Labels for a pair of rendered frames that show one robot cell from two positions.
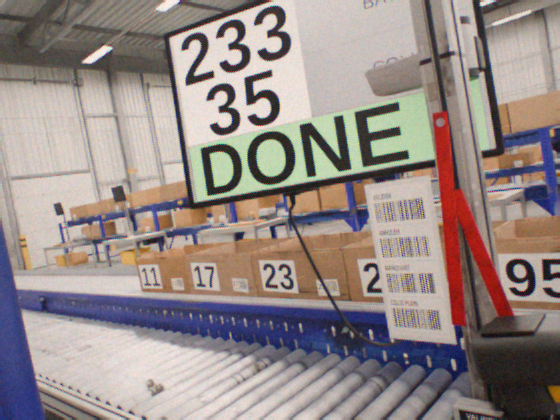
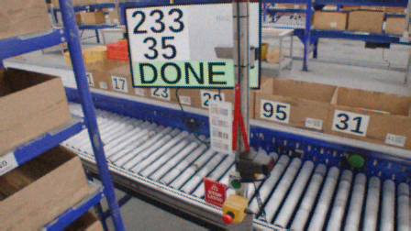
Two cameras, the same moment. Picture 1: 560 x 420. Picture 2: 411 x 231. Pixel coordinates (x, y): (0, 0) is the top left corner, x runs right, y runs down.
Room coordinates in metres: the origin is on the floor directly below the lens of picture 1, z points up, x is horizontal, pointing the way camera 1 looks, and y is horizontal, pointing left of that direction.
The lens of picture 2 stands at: (-0.31, 0.05, 1.60)
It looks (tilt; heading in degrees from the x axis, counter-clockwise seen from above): 25 degrees down; 350
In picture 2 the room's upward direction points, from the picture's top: 4 degrees counter-clockwise
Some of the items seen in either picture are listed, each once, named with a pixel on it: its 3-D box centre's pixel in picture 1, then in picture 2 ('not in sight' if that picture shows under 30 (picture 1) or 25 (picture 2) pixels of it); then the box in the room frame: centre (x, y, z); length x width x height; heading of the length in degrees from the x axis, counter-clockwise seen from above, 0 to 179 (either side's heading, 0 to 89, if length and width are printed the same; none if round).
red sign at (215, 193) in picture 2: not in sight; (222, 195); (0.53, -0.14, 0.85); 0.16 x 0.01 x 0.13; 47
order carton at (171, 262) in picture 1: (187, 267); (106, 74); (2.11, 0.45, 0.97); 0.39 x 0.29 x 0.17; 48
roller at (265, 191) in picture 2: not in sight; (269, 184); (0.70, -0.41, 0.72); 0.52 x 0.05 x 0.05; 137
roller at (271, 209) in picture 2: not in sight; (282, 188); (0.65, -0.46, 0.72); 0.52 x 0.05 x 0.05; 137
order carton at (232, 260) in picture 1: (244, 266); (140, 79); (1.84, 0.17, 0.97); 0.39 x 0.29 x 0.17; 47
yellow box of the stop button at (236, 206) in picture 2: not in sight; (243, 213); (0.44, -0.20, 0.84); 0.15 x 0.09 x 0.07; 47
